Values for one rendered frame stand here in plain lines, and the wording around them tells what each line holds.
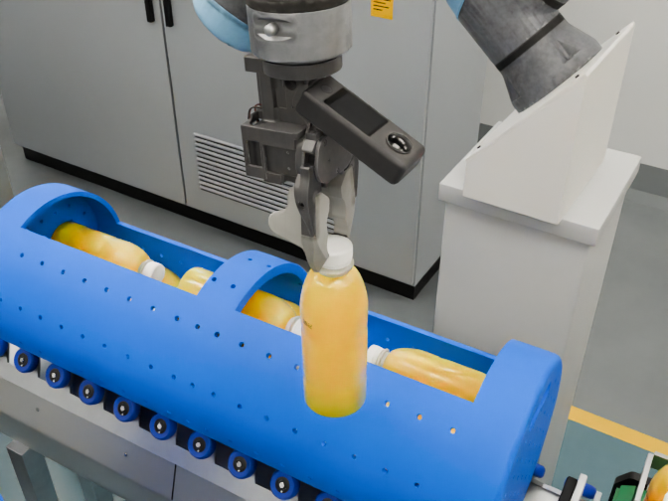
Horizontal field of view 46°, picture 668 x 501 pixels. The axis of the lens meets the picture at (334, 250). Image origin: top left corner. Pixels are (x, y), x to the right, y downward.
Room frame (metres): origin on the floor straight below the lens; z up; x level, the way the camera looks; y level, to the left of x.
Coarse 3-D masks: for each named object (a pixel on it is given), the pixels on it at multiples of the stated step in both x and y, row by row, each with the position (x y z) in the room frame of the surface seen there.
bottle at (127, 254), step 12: (60, 228) 1.12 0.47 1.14; (72, 228) 1.12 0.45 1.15; (84, 228) 1.12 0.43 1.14; (60, 240) 1.10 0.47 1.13; (72, 240) 1.09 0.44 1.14; (84, 240) 1.08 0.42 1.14; (96, 240) 1.08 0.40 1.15; (108, 240) 1.08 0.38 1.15; (120, 240) 1.08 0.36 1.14; (96, 252) 1.06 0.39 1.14; (108, 252) 1.05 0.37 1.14; (120, 252) 1.05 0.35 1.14; (132, 252) 1.05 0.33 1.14; (144, 252) 1.06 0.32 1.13; (120, 264) 1.03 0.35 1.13; (132, 264) 1.03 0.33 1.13; (144, 264) 1.03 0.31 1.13
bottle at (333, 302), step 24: (312, 288) 0.62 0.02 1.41; (336, 288) 0.61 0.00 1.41; (360, 288) 0.63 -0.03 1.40; (312, 312) 0.61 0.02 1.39; (336, 312) 0.61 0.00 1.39; (360, 312) 0.62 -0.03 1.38; (312, 336) 0.61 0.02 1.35; (336, 336) 0.60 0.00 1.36; (360, 336) 0.62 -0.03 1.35; (312, 360) 0.61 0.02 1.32; (336, 360) 0.60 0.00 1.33; (360, 360) 0.61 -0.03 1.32; (312, 384) 0.61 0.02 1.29; (336, 384) 0.60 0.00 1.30; (360, 384) 0.61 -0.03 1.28; (312, 408) 0.61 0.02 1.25; (336, 408) 0.60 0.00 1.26; (360, 408) 0.61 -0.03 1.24
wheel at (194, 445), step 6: (192, 432) 0.81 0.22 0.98; (198, 432) 0.81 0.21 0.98; (192, 438) 0.80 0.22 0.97; (198, 438) 0.80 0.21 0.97; (204, 438) 0.80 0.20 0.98; (210, 438) 0.80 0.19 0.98; (192, 444) 0.80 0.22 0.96; (198, 444) 0.79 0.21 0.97; (204, 444) 0.79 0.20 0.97; (210, 444) 0.79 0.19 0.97; (216, 444) 0.80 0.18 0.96; (192, 450) 0.79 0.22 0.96; (198, 450) 0.79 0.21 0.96; (204, 450) 0.79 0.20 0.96; (210, 450) 0.78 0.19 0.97; (198, 456) 0.78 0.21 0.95; (204, 456) 0.78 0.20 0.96
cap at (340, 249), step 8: (328, 240) 0.65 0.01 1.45; (336, 240) 0.65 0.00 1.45; (344, 240) 0.65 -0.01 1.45; (328, 248) 0.64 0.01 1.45; (336, 248) 0.64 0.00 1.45; (344, 248) 0.64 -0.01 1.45; (352, 248) 0.64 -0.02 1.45; (336, 256) 0.62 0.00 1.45; (344, 256) 0.63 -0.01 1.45; (328, 264) 0.62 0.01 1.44; (336, 264) 0.62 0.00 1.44; (344, 264) 0.63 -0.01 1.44
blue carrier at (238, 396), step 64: (64, 192) 1.10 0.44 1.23; (0, 256) 0.97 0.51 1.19; (64, 256) 0.94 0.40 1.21; (192, 256) 1.09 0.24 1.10; (256, 256) 0.92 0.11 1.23; (0, 320) 0.93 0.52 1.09; (64, 320) 0.87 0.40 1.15; (128, 320) 0.84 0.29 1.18; (192, 320) 0.81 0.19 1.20; (256, 320) 0.79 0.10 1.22; (384, 320) 0.91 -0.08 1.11; (128, 384) 0.81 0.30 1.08; (192, 384) 0.76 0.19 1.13; (256, 384) 0.72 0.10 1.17; (384, 384) 0.68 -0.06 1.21; (512, 384) 0.66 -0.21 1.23; (256, 448) 0.70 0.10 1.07; (320, 448) 0.65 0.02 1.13; (384, 448) 0.62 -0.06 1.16; (448, 448) 0.60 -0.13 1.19; (512, 448) 0.59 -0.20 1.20
